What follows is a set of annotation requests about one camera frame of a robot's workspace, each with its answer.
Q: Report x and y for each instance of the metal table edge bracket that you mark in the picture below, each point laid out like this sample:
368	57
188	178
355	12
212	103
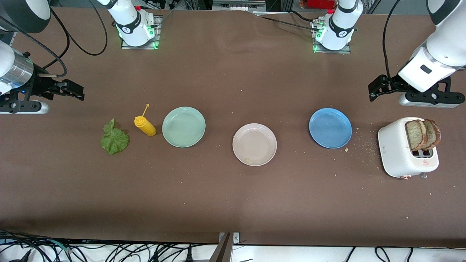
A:
228	240

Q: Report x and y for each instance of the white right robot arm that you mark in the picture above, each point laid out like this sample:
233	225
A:
133	25

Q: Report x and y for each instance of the blue plate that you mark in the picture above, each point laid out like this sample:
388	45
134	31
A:
330	128

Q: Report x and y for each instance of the red box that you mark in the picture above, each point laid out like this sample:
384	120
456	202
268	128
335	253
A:
320	3

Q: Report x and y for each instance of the yellow squeeze bottle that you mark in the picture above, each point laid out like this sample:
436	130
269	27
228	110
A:
146	127

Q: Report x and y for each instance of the green lettuce leaf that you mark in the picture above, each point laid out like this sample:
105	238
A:
114	140

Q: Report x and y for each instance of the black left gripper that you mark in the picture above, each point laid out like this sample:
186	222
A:
392	84

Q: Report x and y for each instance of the grey metal frame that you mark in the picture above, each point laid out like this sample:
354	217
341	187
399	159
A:
236	5

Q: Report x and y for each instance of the black power plug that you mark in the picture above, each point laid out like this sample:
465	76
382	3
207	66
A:
189	256

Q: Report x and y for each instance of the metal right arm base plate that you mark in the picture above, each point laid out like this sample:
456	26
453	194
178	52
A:
158	32

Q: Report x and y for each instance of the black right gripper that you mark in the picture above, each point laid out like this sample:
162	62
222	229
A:
40	88

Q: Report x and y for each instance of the brown bread slice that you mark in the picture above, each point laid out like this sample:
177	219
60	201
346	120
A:
414	134
434	133

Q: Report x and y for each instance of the beige plate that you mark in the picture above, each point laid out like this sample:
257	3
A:
255	145

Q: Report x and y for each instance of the white toaster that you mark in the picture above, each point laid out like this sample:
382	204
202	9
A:
397	153

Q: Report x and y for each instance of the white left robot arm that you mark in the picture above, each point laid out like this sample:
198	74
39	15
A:
340	25

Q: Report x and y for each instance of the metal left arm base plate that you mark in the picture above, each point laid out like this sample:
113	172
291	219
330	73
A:
346	51

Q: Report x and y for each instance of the light green plate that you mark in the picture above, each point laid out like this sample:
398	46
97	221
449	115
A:
184	127

